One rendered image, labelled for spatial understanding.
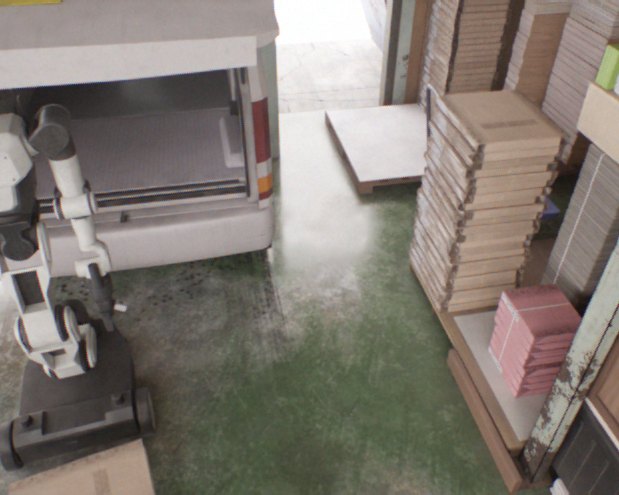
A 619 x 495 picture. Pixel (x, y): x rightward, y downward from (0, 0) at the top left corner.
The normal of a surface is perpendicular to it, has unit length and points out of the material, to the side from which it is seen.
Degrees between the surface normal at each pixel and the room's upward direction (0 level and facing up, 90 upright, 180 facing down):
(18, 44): 11
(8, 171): 90
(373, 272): 0
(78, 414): 0
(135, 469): 0
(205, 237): 87
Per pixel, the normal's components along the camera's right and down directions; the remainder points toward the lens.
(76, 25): 0.05, -0.65
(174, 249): 0.22, 0.62
